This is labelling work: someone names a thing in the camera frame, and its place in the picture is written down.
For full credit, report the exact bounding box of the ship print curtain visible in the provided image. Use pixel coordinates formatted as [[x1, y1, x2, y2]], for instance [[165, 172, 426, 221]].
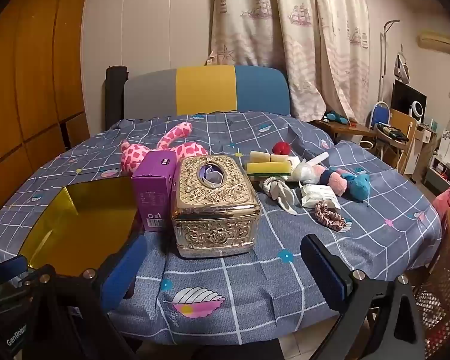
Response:
[[206, 0, 372, 122]]

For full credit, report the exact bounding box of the black monitor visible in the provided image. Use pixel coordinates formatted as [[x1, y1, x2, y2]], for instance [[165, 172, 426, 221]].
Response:
[[392, 79, 427, 122]]

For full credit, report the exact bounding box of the gold embossed tissue box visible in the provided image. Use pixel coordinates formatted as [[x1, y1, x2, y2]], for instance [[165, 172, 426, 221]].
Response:
[[171, 155, 261, 259]]

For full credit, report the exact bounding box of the pink towel blue band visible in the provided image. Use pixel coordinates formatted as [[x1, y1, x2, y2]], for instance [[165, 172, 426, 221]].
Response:
[[319, 169, 349, 197]]

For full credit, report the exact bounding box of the purple cardboard box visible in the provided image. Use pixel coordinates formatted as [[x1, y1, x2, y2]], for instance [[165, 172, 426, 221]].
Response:
[[131, 151, 178, 232]]

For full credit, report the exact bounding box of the blue plush toy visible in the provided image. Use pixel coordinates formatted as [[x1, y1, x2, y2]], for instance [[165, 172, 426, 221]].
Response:
[[346, 170, 374, 203]]

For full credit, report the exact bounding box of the yellow cardboard box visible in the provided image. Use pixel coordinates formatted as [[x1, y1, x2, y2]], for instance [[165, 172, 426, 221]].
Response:
[[18, 176, 145, 278]]

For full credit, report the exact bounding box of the wicker chair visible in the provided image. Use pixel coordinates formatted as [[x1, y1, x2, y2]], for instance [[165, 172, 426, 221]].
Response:
[[412, 208, 450, 357]]

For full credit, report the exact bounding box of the wooden side table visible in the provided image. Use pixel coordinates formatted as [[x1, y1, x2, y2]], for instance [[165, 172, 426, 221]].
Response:
[[308, 118, 379, 147]]

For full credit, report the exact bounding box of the pink scrunchie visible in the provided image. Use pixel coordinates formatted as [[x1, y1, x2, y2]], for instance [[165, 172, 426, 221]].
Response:
[[314, 200, 347, 232]]

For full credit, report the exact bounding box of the blue chair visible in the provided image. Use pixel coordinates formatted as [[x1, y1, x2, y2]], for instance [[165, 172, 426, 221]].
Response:
[[365, 101, 389, 128]]

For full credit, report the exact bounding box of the hanging bag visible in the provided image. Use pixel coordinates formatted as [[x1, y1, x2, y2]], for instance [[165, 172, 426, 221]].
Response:
[[394, 52, 412, 83]]

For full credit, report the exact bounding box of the wooden chair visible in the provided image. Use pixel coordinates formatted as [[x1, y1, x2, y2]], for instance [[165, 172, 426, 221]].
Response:
[[388, 109, 419, 175]]

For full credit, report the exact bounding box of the cream towel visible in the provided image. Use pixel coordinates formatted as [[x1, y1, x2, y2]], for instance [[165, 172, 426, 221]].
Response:
[[248, 150, 290, 166]]

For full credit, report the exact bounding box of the clear plastic bag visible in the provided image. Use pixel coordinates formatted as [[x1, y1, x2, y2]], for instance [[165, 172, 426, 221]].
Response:
[[292, 159, 319, 184]]

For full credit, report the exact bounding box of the white coat stand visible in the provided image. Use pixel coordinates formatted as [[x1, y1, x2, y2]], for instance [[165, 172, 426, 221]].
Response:
[[379, 19, 401, 102]]

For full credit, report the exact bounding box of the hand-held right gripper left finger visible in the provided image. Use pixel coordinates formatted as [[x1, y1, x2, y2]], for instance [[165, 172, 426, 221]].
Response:
[[33, 234, 149, 360]]

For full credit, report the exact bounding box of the teal object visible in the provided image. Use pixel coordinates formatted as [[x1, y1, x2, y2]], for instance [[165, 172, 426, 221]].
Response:
[[323, 110, 351, 125]]

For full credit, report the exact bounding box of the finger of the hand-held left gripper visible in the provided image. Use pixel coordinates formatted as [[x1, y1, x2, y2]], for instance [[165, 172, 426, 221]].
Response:
[[0, 255, 29, 290]]

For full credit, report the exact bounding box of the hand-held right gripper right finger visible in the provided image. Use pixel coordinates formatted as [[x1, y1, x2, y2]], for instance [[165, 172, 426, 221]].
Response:
[[301, 233, 425, 360]]

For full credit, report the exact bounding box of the yellow green sponge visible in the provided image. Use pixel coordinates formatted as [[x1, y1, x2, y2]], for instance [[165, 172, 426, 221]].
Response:
[[246, 161, 292, 179]]

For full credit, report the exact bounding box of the plain white packet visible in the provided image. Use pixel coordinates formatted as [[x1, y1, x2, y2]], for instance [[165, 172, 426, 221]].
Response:
[[299, 184, 341, 209]]

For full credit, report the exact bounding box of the air conditioner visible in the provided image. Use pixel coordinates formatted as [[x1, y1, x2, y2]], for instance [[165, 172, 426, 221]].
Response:
[[417, 30, 450, 58]]

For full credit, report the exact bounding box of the grey yellow blue headboard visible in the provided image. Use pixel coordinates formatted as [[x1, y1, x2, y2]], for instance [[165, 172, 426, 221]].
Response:
[[124, 65, 290, 119]]

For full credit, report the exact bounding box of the pink spotted plush toy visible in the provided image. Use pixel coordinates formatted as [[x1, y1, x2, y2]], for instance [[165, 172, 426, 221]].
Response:
[[121, 122, 209, 177]]

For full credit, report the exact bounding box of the low cabinet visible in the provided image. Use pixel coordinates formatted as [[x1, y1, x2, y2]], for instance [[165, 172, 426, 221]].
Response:
[[422, 157, 450, 196]]

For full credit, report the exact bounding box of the white foam bar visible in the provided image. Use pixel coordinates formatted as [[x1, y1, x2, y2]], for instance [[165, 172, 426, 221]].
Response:
[[307, 152, 330, 167]]

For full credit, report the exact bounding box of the black post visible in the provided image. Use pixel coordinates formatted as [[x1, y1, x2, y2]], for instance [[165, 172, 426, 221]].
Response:
[[105, 66, 129, 130]]

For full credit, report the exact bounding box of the wooden wardrobe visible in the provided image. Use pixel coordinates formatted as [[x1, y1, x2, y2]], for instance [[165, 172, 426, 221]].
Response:
[[0, 0, 92, 214]]

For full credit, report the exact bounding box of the white round fan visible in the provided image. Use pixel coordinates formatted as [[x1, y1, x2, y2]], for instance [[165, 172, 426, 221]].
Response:
[[409, 99, 427, 124]]

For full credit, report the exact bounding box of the black bag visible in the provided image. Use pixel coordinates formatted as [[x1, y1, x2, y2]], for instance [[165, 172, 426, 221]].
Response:
[[375, 122, 409, 143]]

